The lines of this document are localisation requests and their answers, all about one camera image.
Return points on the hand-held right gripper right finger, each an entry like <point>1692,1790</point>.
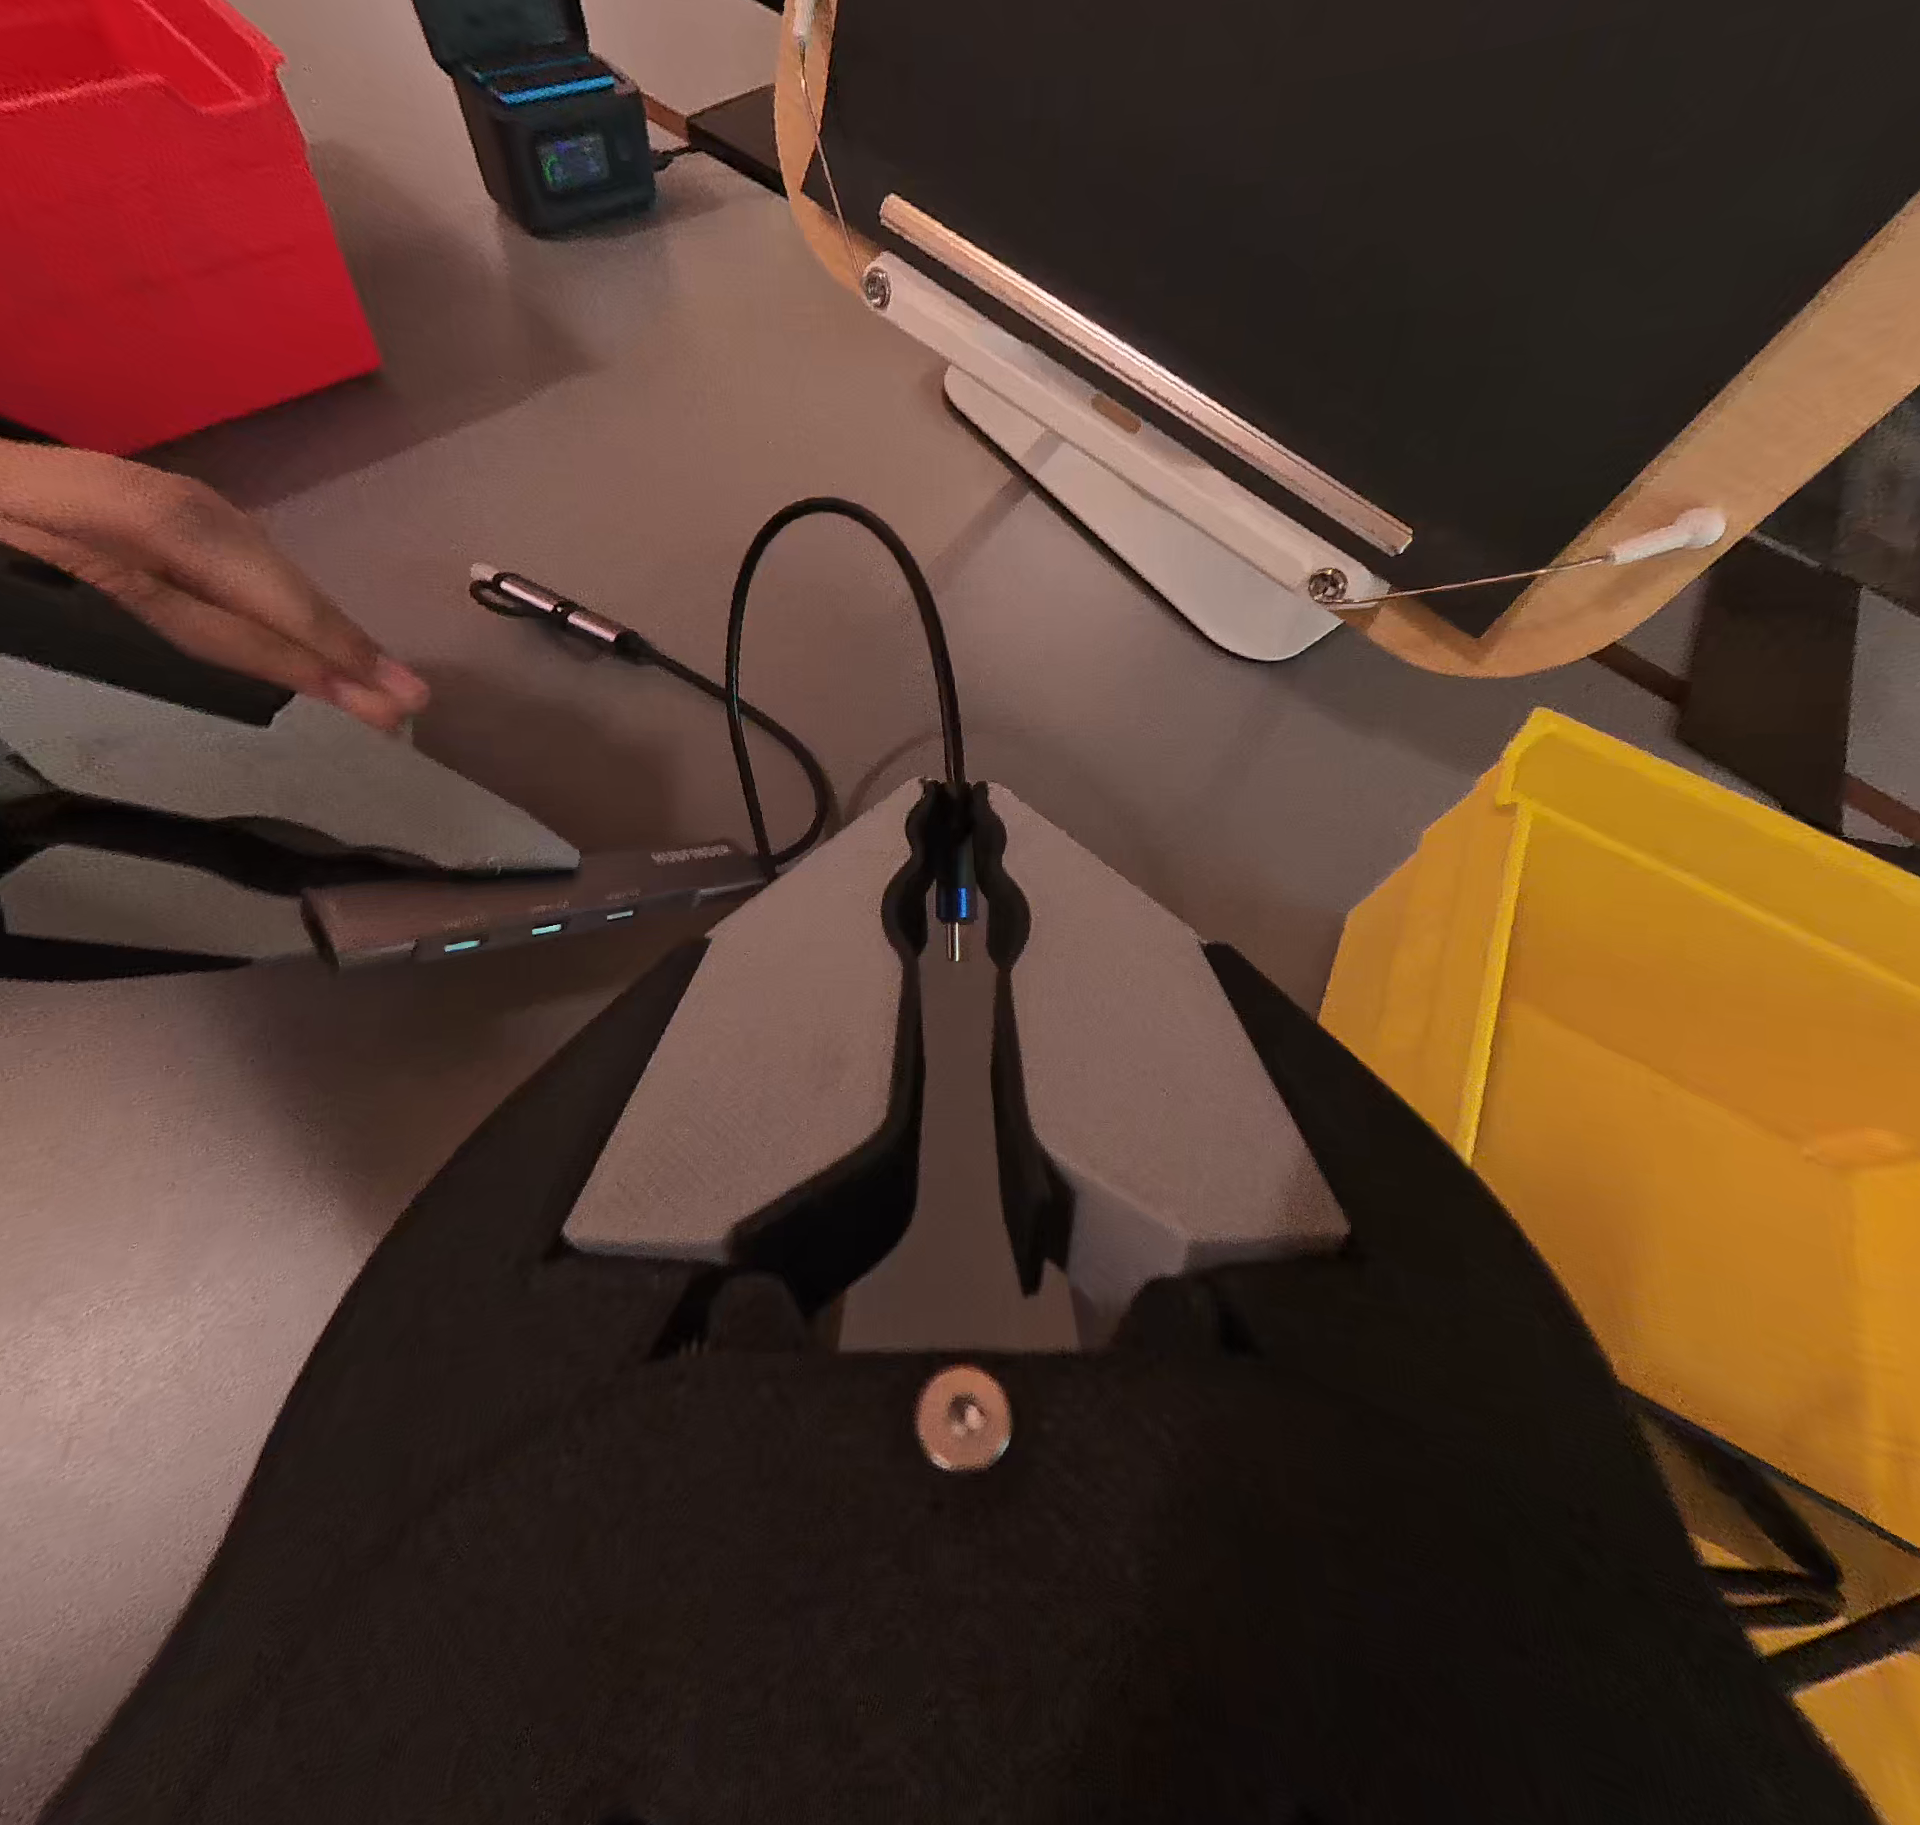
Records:
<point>1171,1091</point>

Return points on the black charging case with screen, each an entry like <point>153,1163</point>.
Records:
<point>573,171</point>

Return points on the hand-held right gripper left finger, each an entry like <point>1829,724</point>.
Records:
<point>722,1091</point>

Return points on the person's left hand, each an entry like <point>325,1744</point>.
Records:
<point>177,550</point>

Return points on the red plastic bin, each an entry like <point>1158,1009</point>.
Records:
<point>149,236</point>

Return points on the wooden book stand black panel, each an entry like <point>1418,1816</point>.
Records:
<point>1354,130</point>

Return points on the yellow plastic bin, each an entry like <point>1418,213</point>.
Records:
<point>1648,1108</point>

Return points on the grey USB hub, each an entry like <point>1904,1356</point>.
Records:
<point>592,622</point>

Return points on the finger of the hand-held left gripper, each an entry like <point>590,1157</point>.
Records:
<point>117,911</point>
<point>301,793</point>

